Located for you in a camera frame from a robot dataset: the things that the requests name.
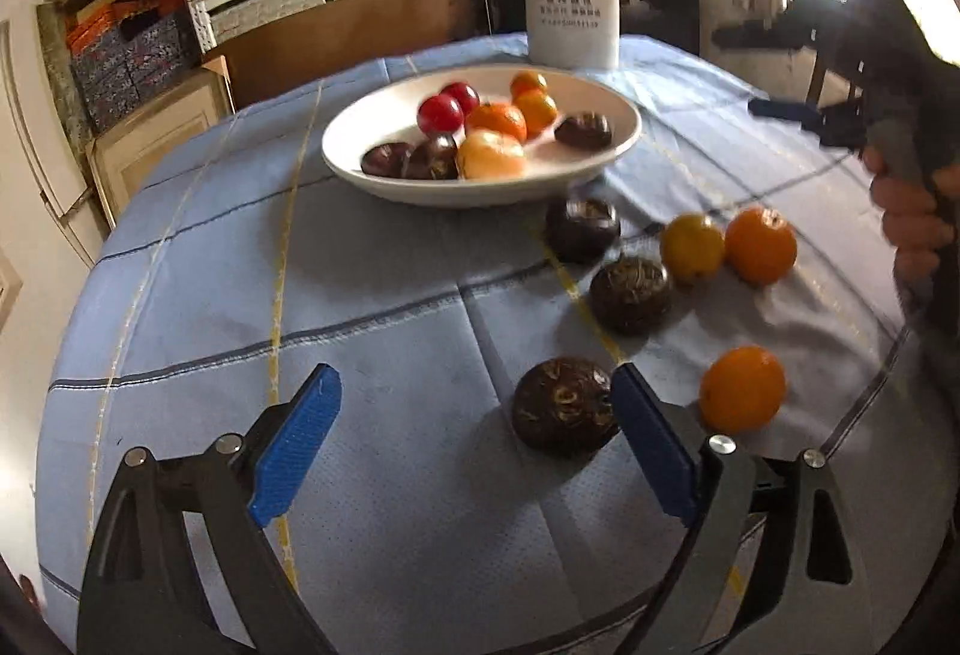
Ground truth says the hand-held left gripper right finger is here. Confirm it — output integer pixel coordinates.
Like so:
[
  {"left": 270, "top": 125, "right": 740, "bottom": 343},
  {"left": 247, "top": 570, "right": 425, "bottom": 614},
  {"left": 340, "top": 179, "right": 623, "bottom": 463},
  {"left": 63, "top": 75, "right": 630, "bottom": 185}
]
[{"left": 609, "top": 361, "right": 875, "bottom": 655}]

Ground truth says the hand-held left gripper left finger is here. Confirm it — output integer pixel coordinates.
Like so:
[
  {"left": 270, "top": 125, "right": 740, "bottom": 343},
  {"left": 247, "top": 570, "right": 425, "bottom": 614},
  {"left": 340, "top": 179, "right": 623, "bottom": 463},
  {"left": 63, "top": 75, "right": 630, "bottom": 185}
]
[{"left": 77, "top": 362, "right": 344, "bottom": 655}]

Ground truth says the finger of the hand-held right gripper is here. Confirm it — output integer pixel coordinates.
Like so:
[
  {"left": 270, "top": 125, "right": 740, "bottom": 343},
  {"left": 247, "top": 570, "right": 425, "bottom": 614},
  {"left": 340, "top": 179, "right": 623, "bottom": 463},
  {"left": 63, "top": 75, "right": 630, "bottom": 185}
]
[
  {"left": 712, "top": 20, "right": 815, "bottom": 53},
  {"left": 748, "top": 96, "right": 868, "bottom": 150}
]

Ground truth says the dark brown water chestnut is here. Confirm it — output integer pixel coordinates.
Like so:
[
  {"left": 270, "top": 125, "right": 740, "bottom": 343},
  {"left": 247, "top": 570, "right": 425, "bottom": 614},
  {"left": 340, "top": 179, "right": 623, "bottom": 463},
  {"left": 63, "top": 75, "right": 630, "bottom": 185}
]
[
  {"left": 361, "top": 142, "right": 415, "bottom": 178},
  {"left": 554, "top": 113, "right": 614, "bottom": 151},
  {"left": 589, "top": 256, "right": 674, "bottom": 336},
  {"left": 405, "top": 134, "right": 460, "bottom": 181},
  {"left": 544, "top": 197, "right": 622, "bottom": 265},
  {"left": 512, "top": 357, "right": 622, "bottom": 455}
]

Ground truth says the pale yellow plum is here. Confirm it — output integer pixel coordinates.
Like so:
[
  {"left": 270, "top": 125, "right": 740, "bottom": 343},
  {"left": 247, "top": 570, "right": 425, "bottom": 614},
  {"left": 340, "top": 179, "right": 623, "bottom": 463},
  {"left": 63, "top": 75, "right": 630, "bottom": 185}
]
[{"left": 456, "top": 130, "right": 527, "bottom": 181}]

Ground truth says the red tomato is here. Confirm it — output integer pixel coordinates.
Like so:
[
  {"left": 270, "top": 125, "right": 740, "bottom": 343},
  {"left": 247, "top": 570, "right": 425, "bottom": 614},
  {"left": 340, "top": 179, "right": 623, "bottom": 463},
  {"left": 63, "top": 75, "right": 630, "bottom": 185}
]
[
  {"left": 439, "top": 82, "right": 482, "bottom": 116},
  {"left": 417, "top": 94, "right": 466, "bottom": 135}
]

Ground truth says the white shallow plate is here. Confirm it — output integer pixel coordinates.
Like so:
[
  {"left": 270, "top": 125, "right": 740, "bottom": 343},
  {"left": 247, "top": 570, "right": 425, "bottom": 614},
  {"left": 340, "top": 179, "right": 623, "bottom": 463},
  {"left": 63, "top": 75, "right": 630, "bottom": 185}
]
[{"left": 321, "top": 64, "right": 644, "bottom": 208}]

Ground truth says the person's right hand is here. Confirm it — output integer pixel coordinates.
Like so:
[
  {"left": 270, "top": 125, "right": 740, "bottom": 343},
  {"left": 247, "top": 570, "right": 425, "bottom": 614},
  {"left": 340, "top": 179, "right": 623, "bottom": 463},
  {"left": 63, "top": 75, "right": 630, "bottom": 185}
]
[{"left": 861, "top": 143, "right": 960, "bottom": 287}]

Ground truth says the yellow-green small orange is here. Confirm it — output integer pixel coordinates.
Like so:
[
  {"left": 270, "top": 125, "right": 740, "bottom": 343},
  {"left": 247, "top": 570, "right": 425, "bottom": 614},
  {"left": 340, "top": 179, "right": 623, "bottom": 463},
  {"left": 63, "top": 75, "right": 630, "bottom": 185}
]
[{"left": 660, "top": 213, "right": 726, "bottom": 285}]

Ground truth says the blue checked tablecloth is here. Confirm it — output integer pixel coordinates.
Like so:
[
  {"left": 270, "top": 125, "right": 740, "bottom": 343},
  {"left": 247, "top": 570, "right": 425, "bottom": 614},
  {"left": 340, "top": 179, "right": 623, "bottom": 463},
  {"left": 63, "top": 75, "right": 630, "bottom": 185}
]
[{"left": 34, "top": 32, "right": 946, "bottom": 655}]

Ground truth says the stack of patterned blue boxes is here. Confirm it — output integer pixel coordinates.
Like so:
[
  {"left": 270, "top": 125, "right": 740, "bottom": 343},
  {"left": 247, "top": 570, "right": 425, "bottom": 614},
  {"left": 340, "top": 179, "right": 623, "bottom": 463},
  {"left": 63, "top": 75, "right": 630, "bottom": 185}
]
[{"left": 67, "top": 2, "right": 203, "bottom": 135}]

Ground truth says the brown wooden board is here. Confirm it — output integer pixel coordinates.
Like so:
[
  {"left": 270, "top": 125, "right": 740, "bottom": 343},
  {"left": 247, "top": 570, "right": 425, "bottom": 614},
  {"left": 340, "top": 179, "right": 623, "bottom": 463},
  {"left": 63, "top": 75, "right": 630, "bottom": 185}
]
[{"left": 202, "top": 0, "right": 485, "bottom": 109}]

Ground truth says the white leaning panel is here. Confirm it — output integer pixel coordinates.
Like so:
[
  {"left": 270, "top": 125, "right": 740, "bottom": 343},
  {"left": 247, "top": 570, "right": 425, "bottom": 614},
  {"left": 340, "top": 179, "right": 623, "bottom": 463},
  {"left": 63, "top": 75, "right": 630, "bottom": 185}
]
[{"left": 0, "top": 17, "right": 102, "bottom": 266}]

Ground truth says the mottled grey board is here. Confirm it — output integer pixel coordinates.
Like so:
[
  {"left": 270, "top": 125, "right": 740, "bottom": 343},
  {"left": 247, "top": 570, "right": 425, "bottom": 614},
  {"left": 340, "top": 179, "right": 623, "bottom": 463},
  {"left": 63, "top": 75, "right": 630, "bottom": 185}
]
[{"left": 36, "top": 2, "right": 98, "bottom": 139}]

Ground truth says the beige picture frame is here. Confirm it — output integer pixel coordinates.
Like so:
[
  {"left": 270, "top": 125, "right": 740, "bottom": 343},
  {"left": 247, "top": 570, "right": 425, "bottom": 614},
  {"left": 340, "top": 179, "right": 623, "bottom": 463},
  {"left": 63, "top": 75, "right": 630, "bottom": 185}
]
[{"left": 86, "top": 55, "right": 237, "bottom": 229}]

